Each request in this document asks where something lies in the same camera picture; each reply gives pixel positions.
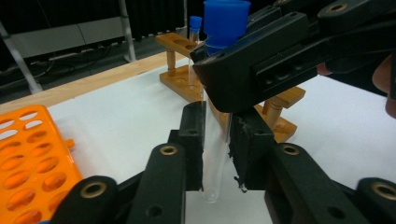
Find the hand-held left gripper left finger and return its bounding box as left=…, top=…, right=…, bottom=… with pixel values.
left=126, top=101, right=207, bottom=224

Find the blue-capped glass test tube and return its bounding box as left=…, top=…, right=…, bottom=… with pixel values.
left=187, top=15, right=204, bottom=91
left=200, top=0, right=252, bottom=203

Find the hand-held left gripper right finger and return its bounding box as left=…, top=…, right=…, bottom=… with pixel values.
left=228, top=108, right=370, bottom=224

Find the orange plastic tube rack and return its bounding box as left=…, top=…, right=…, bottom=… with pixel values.
left=0, top=105, right=83, bottom=224

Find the white metal stand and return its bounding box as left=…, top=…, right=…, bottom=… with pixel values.
left=0, top=0, right=138, bottom=95

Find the white table mat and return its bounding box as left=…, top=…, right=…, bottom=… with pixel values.
left=46, top=57, right=396, bottom=224

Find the wooden tube rack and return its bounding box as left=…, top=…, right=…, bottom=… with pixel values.
left=154, top=32, right=306, bottom=144

